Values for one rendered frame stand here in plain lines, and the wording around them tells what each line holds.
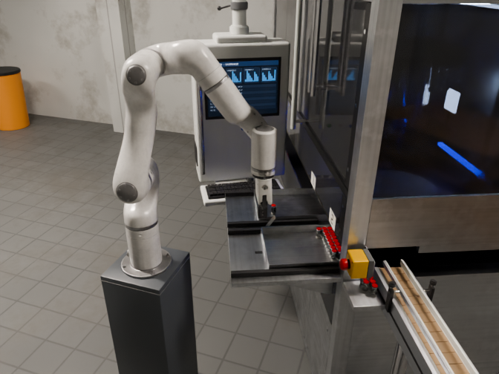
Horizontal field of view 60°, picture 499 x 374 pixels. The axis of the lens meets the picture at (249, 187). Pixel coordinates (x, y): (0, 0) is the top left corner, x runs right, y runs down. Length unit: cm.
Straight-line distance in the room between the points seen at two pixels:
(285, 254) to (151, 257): 51
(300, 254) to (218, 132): 91
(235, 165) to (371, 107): 124
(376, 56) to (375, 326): 103
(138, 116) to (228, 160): 108
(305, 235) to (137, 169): 77
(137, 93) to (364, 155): 71
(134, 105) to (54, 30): 495
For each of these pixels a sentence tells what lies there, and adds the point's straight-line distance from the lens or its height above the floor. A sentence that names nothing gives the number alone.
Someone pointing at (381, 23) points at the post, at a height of 175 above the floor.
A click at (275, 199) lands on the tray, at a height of 88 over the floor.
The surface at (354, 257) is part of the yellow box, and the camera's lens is 148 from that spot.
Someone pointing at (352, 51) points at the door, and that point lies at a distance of 149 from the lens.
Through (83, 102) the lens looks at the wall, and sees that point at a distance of 630.
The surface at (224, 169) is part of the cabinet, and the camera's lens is 241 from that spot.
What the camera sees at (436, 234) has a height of 106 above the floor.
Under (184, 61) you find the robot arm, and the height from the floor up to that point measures 163.
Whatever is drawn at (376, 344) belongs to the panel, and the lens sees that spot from 189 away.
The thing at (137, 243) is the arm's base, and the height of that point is 99.
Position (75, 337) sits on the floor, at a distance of 278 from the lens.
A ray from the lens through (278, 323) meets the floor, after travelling 268.
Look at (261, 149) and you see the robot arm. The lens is 139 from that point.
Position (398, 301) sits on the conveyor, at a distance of 150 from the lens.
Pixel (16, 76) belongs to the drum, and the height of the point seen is 67.
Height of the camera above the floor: 188
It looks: 27 degrees down
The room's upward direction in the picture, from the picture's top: straight up
